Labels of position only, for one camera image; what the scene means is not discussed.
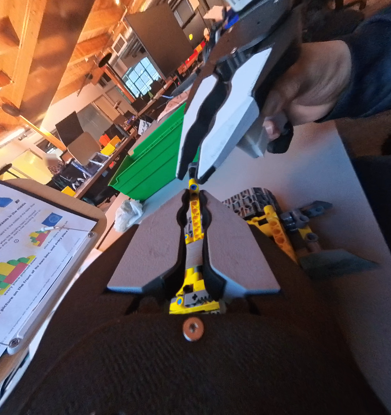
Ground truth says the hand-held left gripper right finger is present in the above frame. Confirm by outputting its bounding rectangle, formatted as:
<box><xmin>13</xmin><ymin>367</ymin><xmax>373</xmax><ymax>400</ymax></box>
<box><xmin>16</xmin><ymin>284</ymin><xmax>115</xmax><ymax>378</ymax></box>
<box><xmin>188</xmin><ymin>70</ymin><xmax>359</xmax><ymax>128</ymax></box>
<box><xmin>203</xmin><ymin>190</ymin><xmax>282</xmax><ymax>301</ymax></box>

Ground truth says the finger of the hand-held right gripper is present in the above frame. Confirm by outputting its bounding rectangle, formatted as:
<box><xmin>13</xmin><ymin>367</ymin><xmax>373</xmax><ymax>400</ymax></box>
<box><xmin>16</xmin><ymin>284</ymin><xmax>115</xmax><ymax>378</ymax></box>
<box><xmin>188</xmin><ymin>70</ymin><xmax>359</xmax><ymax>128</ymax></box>
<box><xmin>176</xmin><ymin>74</ymin><xmax>220</xmax><ymax>180</ymax></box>
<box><xmin>196</xmin><ymin>47</ymin><xmax>274</xmax><ymax>184</ymax></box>

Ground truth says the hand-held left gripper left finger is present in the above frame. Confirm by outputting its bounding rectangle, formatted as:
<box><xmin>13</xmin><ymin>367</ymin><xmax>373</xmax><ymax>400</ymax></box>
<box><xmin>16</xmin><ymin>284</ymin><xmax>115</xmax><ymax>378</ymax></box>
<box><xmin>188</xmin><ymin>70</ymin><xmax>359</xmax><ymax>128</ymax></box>
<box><xmin>106</xmin><ymin>189</ymin><xmax>187</xmax><ymax>298</ymax></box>

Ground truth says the yellow toy tracked robot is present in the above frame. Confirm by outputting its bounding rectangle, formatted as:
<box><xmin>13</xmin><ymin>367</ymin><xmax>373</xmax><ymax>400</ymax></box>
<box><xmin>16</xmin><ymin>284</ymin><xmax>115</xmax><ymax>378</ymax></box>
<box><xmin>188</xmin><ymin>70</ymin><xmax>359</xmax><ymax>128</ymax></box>
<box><xmin>169</xmin><ymin>187</ymin><xmax>378</xmax><ymax>316</ymax></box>

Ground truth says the person's right forearm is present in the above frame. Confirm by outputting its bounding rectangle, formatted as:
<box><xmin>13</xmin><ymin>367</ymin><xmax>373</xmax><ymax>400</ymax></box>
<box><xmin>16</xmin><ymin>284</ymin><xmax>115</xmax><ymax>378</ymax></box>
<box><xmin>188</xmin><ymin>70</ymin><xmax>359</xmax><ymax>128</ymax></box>
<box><xmin>315</xmin><ymin>3</ymin><xmax>391</xmax><ymax>124</ymax></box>

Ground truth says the grey desk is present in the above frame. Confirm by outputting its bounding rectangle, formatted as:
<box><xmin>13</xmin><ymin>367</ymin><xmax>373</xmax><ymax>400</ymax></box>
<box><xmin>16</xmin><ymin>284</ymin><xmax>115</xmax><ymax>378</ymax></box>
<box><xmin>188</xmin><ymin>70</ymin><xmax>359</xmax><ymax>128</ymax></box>
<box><xmin>98</xmin><ymin>120</ymin><xmax>391</xmax><ymax>415</ymax></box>

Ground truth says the person's right hand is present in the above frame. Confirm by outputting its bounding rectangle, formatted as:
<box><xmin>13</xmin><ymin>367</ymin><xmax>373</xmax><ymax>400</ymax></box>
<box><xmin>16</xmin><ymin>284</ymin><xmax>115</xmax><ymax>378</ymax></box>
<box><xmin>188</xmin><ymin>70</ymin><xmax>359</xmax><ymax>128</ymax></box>
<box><xmin>263</xmin><ymin>40</ymin><xmax>352</xmax><ymax>140</ymax></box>

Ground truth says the printed paper sheet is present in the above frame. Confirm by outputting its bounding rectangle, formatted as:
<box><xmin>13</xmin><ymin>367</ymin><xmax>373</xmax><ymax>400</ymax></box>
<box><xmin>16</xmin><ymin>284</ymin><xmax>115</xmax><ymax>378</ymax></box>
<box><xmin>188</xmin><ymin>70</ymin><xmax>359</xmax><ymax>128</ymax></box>
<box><xmin>157</xmin><ymin>91</ymin><xmax>189</xmax><ymax>122</ymax></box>

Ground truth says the white crumpled tissue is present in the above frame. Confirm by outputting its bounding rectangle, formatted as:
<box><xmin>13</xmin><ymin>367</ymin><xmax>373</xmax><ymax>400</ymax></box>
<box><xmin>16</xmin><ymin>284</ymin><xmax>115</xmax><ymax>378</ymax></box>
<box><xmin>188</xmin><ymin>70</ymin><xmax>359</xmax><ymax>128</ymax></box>
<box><xmin>114</xmin><ymin>199</ymin><xmax>144</xmax><ymax>233</ymax></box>

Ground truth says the distant paned window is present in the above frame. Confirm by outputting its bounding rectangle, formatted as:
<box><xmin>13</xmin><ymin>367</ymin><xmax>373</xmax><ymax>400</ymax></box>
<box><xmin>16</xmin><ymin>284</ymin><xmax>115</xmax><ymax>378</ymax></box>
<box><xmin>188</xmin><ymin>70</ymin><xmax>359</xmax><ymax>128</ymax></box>
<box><xmin>122</xmin><ymin>57</ymin><xmax>162</xmax><ymax>98</ymax></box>

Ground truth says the green plastic bin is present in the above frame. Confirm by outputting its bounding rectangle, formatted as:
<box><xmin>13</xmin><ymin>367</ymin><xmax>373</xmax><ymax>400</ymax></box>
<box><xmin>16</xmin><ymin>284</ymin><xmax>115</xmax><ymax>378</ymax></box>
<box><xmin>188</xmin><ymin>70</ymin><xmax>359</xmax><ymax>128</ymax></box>
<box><xmin>108</xmin><ymin>103</ymin><xmax>201</xmax><ymax>201</ymax></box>

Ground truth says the brown flat panel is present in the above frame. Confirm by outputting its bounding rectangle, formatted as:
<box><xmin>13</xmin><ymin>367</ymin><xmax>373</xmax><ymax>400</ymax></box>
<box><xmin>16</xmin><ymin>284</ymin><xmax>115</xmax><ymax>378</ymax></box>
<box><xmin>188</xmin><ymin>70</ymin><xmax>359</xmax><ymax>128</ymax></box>
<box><xmin>67</xmin><ymin>131</ymin><xmax>102</xmax><ymax>166</ymax></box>

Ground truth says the printed instruction sheet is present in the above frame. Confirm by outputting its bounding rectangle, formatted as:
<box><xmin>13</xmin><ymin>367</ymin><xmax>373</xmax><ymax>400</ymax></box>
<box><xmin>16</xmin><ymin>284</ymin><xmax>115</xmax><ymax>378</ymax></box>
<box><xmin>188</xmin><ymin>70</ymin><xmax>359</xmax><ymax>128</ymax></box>
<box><xmin>0</xmin><ymin>180</ymin><xmax>98</xmax><ymax>373</ymax></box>

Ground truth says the black flat panel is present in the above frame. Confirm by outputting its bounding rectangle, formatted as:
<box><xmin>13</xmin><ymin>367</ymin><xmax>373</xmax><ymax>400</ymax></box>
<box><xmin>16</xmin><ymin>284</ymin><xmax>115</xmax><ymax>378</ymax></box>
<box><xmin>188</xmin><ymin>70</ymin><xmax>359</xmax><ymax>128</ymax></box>
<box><xmin>55</xmin><ymin>111</ymin><xmax>85</xmax><ymax>146</ymax></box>

